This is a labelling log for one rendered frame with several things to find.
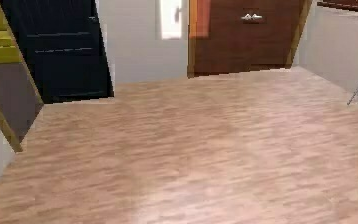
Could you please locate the dark wooden picture frame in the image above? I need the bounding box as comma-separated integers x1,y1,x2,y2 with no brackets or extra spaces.
316,0,358,14

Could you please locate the brown wooden room door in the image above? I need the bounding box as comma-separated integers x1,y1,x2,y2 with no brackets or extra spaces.
187,0,313,79

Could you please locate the black room door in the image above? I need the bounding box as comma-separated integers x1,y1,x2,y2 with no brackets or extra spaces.
0,0,115,105

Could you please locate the silver door handle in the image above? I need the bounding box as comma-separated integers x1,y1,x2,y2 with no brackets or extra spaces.
240,13,264,22

